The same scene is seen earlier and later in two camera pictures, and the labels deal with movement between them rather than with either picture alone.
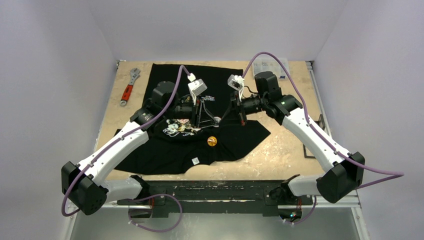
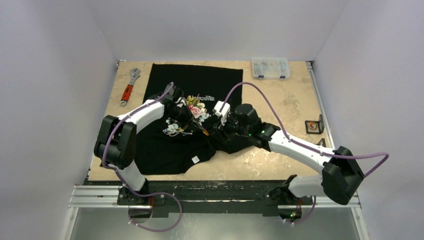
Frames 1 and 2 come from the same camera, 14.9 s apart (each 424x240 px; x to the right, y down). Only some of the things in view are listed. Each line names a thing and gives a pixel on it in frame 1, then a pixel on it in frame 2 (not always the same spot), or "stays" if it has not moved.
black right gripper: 239,108 to 227,127
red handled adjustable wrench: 134,74 stays
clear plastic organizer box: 271,64 stays
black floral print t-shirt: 171,148 stays
